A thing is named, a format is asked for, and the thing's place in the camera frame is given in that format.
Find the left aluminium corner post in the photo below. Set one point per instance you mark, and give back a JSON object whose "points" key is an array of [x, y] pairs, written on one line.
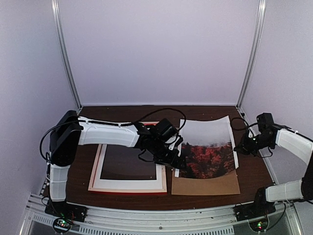
{"points": [[64, 54]]}

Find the red forest photo print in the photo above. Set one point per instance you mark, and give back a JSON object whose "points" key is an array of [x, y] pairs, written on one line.
{"points": [[208, 149]]}

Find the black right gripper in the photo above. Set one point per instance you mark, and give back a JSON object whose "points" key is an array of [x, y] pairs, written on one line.
{"points": [[244, 148]]}

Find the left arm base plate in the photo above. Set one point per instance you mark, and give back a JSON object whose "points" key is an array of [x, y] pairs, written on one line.
{"points": [[65, 210]]}

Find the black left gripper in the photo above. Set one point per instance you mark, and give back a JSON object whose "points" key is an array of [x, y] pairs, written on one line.
{"points": [[171, 161]]}

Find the right round led board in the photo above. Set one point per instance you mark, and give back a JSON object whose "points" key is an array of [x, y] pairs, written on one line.
{"points": [[259, 225]]}

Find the right aluminium corner post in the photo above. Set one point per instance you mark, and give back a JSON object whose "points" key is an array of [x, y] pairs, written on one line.
{"points": [[260, 19]]}

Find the aluminium corner post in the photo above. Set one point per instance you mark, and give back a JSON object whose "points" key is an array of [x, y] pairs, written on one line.
{"points": [[260, 19], [64, 54]]}

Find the round led board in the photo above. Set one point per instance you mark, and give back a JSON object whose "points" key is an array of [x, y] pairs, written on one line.
{"points": [[259, 225], [61, 225]]}

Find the brown backing board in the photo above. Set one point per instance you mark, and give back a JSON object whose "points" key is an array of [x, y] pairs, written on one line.
{"points": [[224, 185]]}

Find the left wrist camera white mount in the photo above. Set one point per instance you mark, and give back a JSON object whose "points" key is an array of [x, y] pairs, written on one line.
{"points": [[176, 143]]}

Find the white photo mat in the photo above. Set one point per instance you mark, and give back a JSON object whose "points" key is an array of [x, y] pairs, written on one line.
{"points": [[96, 184]]}

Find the left round led board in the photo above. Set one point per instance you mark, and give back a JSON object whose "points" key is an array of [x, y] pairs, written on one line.
{"points": [[61, 225]]}

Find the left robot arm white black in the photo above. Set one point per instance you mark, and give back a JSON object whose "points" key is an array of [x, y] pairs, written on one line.
{"points": [[64, 138]]}

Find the red wooden picture frame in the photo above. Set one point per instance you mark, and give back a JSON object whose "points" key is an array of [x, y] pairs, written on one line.
{"points": [[115, 135]]}

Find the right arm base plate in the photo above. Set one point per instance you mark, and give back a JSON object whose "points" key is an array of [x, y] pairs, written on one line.
{"points": [[252, 210]]}

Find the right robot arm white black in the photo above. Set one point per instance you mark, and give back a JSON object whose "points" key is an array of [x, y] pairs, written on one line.
{"points": [[265, 133]]}

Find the aluminium front rail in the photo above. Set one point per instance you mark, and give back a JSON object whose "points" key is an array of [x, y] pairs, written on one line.
{"points": [[211, 221]]}

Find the clear acrylic sheet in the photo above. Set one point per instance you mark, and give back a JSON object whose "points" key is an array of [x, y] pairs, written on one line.
{"points": [[122, 163]]}

